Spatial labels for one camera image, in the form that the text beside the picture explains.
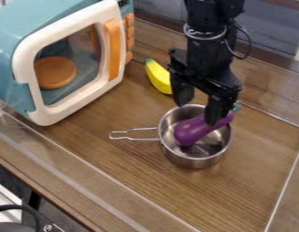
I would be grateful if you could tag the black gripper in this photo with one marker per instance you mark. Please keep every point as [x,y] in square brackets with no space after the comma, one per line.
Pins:
[217,82]

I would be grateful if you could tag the purple toy eggplant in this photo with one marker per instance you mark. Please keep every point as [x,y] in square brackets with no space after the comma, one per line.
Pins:
[193,129]

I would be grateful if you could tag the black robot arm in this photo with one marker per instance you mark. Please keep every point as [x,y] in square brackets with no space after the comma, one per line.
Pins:
[200,67]

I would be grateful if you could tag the yellow toy banana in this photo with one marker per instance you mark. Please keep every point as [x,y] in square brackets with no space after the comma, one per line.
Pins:
[158,76]

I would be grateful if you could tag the orange microwave turntable plate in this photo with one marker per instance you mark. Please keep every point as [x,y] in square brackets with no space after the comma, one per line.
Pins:
[54,72]

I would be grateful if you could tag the blue toy microwave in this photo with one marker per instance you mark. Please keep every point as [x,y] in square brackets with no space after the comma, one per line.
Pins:
[92,31]

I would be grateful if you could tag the silver pot with handle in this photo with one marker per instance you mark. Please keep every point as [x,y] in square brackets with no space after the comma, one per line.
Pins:
[197,156]

